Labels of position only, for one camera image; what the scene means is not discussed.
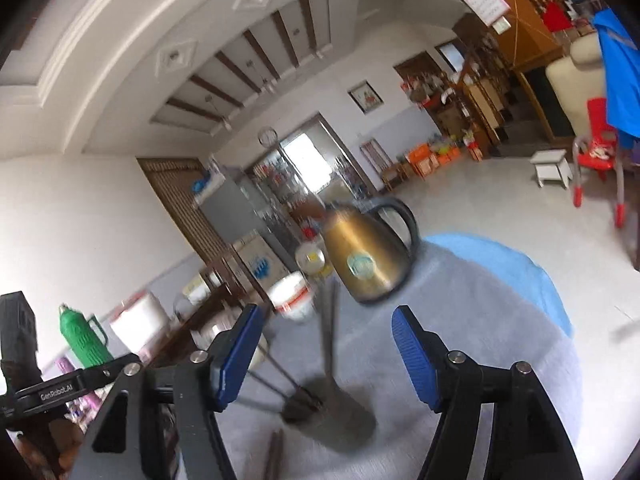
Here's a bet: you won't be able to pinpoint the bunch of metal chopsticks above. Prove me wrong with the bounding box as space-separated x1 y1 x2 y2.
245 280 342 480

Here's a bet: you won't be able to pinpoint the wooden dining chair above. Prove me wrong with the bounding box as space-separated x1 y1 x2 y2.
361 139 402 192

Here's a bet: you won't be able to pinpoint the dark metal utensil holder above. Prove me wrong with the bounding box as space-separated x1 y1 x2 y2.
281 374 377 455

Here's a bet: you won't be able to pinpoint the kitchen shelf with bottles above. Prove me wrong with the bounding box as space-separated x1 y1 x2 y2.
252 157 303 206

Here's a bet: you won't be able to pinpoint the grey tablecloth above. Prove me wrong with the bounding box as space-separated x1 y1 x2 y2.
220 245 587 480

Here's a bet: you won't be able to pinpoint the white cardboard box blue print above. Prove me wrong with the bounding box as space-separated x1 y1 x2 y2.
233 233 282 287

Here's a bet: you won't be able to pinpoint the white plastic tub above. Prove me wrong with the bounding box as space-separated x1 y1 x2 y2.
294 245 327 279

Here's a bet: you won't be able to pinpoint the green thermos flask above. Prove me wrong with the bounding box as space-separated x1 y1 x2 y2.
58 303 109 368

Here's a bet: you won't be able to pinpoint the person's left hand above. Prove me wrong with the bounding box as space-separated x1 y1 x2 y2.
17 417 90 480

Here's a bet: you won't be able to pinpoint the gold electric kettle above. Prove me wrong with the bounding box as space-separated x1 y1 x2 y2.
321 198 421 307

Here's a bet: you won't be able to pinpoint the red plastic chair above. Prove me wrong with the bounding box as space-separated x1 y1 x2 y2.
571 97 632 227

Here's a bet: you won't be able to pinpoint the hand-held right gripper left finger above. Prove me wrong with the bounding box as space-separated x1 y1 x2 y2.
75 303 266 480

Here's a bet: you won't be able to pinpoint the beige armchair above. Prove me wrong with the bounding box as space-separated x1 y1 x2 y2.
545 35 619 134

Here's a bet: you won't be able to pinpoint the grey refrigerator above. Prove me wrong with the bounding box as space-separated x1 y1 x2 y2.
192 164 297 282

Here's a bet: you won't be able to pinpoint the blue hanging cloth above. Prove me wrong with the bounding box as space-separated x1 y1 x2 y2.
593 7 640 152

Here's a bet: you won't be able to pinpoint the orange cardboard boxes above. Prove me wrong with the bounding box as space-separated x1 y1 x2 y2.
406 143 442 179

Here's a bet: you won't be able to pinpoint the white small stool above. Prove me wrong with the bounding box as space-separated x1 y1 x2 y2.
530 148 574 189

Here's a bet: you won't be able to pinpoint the brown wooden door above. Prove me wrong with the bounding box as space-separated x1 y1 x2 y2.
136 157 247 292

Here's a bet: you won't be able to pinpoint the framed wall picture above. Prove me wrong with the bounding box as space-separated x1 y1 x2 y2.
348 81 385 113

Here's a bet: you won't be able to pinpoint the white pink rice cooker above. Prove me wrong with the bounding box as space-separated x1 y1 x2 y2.
110 291 172 352

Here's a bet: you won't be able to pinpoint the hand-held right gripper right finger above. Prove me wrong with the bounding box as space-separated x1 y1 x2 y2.
391 304 586 480

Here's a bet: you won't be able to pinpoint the carved wooden sideboard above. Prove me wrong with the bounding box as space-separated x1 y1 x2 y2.
145 282 256 366

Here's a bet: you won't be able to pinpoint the blue table cover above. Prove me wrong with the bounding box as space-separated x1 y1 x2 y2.
425 232 574 337

